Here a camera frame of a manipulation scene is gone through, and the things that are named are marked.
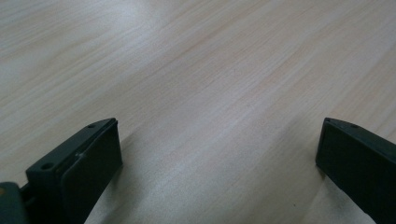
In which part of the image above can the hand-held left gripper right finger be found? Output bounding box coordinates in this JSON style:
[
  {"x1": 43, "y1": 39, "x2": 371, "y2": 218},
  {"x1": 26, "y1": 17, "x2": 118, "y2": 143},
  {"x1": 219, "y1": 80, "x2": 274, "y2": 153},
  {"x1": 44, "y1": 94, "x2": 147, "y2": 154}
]
[{"x1": 315, "y1": 117, "x2": 396, "y2": 224}]

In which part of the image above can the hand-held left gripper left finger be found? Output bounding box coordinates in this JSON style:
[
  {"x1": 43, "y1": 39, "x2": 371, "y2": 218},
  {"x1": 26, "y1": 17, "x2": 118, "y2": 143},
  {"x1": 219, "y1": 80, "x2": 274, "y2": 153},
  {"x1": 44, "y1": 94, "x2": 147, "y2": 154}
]
[{"x1": 25, "y1": 118, "x2": 123, "y2": 224}]

